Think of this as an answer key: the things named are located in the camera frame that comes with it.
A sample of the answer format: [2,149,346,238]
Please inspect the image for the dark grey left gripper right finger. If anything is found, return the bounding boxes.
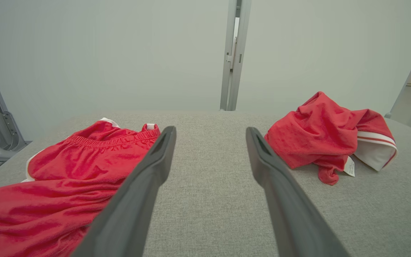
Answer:
[245,127,351,257]

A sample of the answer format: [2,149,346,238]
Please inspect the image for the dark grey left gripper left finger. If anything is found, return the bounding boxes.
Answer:
[71,126,177,257]

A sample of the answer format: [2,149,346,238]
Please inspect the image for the red shorts with white trim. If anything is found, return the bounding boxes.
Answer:
[0,117,161,257]

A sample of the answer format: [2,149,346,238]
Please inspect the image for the red jersey with number 23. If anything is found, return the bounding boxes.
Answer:
[264,91,399,186]

